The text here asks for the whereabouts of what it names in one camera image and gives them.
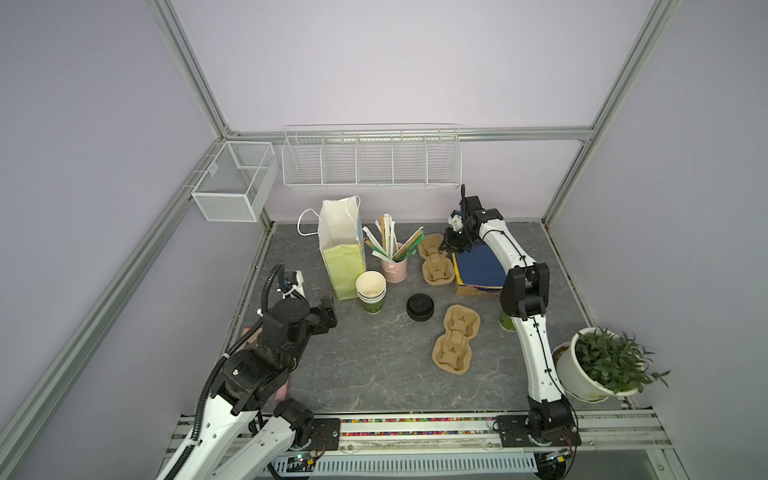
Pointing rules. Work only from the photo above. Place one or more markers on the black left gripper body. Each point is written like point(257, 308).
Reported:
point(320, 319)

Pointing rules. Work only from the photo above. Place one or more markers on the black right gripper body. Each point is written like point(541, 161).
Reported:
point(459, 241)

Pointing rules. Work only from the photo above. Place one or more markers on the green paper coffee cup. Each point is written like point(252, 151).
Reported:
point(506, 322)

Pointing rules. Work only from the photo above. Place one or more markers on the brown pulp cup carrier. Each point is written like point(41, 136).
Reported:
point(452, 350)

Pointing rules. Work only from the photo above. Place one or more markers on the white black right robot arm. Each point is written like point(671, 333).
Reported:
point(524, 298)

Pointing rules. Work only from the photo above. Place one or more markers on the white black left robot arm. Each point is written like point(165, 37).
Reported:
point(252, 378)

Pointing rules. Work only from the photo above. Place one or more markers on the stack of paper cups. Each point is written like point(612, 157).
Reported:
point(371, 287)

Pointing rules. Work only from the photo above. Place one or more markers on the stack of pulp carriers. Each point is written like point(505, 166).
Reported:
point(437, 268)

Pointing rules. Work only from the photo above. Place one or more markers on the green wrapped straw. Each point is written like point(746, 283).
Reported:
point(405, 249)

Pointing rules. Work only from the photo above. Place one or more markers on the white wrapped straw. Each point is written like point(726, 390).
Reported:
point(388, 238)

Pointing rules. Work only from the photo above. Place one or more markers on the pink straw holder cup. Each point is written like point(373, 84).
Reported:
point(394, 272)

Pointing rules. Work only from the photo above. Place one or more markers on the illustrated paper bag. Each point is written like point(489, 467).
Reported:
point(340, 237)

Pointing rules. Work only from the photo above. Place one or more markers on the small white mesh basket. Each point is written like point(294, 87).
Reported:
point(235, 185)

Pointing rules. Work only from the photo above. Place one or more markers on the potted green plant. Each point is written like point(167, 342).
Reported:
point(598, 364)

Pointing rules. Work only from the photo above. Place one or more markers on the long white wire shelf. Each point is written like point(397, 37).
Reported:
point(384, 155)

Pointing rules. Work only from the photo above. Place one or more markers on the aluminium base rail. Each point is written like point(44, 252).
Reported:
point(461, 443)

